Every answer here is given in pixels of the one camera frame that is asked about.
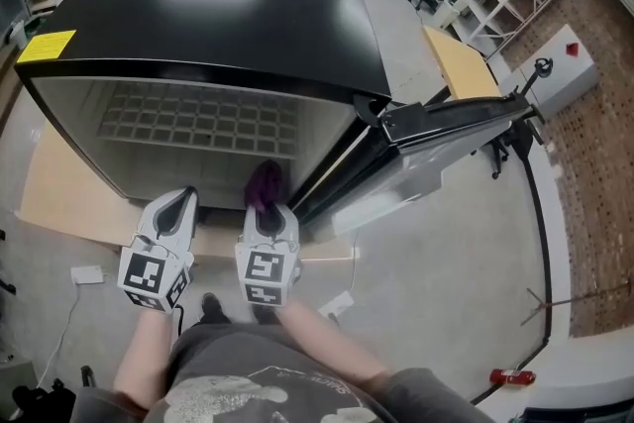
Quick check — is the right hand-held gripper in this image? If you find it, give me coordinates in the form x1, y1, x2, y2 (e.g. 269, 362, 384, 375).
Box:
234, 206, 304, 309

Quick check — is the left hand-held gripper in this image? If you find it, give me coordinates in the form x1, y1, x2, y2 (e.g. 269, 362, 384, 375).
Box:
117, 185, 201, 314

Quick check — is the purple cleaning cloth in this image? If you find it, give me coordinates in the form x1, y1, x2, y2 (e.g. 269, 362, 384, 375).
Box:
243, 159, 287, 232

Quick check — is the black mini fridge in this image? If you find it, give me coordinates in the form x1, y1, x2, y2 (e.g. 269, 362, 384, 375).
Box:
13, 0, 546, 235

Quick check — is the person's right forearm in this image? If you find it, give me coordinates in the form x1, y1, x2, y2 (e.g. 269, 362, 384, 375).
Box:
275, 299, 393, 403

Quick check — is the person's left forearm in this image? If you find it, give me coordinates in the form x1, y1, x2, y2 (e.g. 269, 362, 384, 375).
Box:
113, 309, 178, 411

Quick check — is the person's left black shoe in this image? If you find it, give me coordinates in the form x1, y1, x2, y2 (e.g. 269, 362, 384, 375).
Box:
201, 291, 232, 326

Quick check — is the white power adapter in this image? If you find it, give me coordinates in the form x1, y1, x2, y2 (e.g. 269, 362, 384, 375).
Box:
318, 290, 355, 319

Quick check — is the person's grey printed t-shirt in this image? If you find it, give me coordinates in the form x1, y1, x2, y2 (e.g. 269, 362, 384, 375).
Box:
73, 324, 477, 423

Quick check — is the black bag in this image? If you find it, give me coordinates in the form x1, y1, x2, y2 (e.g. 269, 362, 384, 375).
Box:
10, 378, 78, 423

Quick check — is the black tripod stand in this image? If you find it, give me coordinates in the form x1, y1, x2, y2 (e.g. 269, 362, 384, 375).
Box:
487, 56, 555, 348

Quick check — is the red fire extinguisher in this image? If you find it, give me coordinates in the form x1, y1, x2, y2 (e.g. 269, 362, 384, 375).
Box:
489, 368, 538, 388

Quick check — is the brown rod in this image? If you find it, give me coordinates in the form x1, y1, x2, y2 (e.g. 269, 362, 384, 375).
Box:
519, 279, 634, 327

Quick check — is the white cabinet with red mark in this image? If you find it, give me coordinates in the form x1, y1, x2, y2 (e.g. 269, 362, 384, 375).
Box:
509, 24, 599, 121

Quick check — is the white power cable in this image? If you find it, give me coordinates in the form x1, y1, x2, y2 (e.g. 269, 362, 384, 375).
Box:
346, 227, 363, 293
37, 281, 83, 392

